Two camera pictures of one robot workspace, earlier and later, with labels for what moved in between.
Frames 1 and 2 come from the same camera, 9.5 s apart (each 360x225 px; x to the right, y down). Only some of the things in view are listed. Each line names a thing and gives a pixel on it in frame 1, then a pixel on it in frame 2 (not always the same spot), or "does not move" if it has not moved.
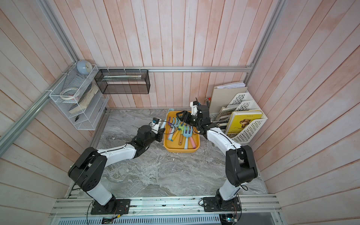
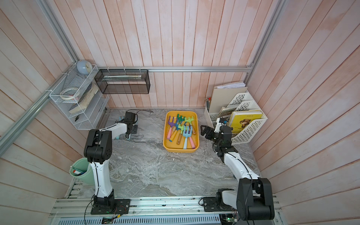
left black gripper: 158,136 to 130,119
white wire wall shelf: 78,97 does not move
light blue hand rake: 187,135 does not move
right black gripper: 186,114 to 208,129
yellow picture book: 239,120 does not move
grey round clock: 84,67 does not move
